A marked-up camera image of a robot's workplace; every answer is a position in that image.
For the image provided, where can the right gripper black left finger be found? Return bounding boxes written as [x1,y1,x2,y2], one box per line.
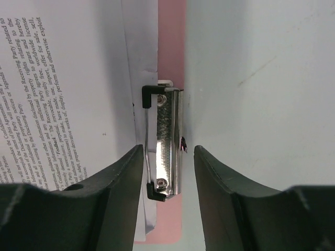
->
[1,145,143,250]

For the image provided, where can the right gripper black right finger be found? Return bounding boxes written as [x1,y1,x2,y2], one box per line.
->
[194,145,334,250]

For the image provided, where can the white printed paper sheet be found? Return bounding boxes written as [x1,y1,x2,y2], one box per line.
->
[1,1,136,190]

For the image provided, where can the pink clipboard folder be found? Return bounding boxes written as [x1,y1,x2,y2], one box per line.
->
[135,0,187,245]

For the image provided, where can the white printed paper sheets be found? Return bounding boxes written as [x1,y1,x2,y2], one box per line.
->
[121,0,160,243]

